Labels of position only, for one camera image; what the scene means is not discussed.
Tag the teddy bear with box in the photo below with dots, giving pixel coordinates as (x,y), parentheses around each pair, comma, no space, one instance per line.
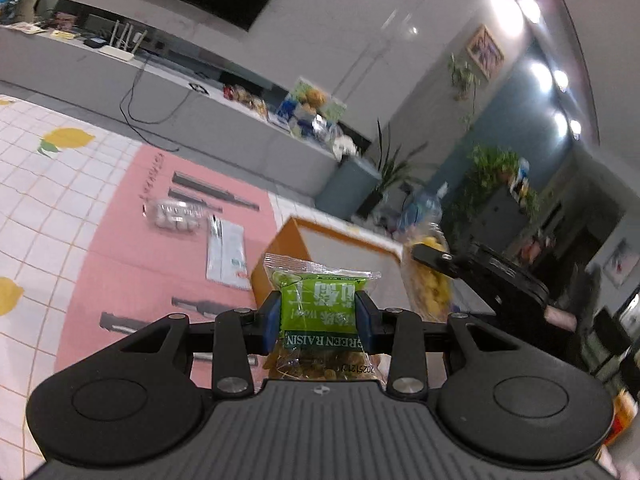
(300,87)

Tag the pile of snacks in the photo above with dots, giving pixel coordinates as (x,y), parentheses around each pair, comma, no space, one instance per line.
(247,100)

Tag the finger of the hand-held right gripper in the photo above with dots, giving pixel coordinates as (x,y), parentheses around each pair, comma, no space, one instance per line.
(430,256)

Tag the blue water jug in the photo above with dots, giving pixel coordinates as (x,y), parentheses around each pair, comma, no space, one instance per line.
(422,207)

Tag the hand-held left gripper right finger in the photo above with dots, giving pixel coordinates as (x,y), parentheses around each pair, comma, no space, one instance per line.
(363,322)

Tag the brown teddy bear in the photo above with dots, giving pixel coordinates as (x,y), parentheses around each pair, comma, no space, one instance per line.
(312,101)

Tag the yellow puffed snack bag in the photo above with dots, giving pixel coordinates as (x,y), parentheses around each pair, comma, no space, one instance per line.
(430,287)

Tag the grey round bin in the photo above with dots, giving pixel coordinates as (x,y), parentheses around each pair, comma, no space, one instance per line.
(347,185)

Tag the green raisin packet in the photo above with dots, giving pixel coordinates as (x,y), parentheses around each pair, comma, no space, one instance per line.
(320,305)

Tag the clear packet of grey candies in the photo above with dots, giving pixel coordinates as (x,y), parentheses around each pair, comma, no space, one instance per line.
(175,215)

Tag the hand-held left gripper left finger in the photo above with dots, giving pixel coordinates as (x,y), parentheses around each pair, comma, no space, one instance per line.
(270,320)

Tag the orange cardboard box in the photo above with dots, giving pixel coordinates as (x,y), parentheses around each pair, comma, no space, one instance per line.
(280,255)

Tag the hanging wall plant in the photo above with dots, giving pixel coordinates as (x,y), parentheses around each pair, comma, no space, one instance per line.
(462,77)

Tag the trailing green plant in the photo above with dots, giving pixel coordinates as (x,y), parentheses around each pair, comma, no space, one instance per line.
(490,165)

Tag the framed wall picture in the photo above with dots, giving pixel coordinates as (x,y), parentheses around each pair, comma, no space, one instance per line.
(485,52)

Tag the grey long counter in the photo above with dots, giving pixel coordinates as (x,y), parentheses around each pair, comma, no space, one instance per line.
(225,135)

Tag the tall-leaf potted plant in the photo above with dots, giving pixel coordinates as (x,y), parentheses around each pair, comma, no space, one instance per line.
(390,170)

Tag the white sachet packet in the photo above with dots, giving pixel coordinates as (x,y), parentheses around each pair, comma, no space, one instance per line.
(227,255)

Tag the pink printed mat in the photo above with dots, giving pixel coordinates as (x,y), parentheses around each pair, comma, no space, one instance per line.
(135,240)

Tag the grey drawer cabinet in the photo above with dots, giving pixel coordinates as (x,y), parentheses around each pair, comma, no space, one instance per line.
(500,220)

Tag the white router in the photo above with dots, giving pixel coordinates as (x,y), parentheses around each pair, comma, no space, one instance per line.
(117,52)

